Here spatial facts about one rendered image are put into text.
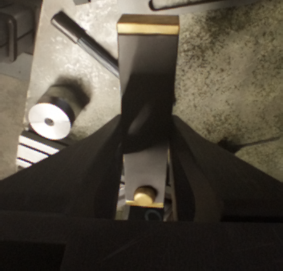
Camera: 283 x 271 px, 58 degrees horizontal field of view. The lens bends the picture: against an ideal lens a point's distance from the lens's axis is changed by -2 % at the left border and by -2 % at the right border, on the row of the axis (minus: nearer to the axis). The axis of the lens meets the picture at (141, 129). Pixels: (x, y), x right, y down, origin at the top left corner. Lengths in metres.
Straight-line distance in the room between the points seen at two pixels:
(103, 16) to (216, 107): 0.16
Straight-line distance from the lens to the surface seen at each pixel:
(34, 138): 0.37
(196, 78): 0.30
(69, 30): 0.29
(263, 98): 0.33
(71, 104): 0.31
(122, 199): 0.16
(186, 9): 0.27
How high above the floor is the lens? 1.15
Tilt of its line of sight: 53 degrees down
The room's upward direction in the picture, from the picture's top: 168 degrees counter-clockwise
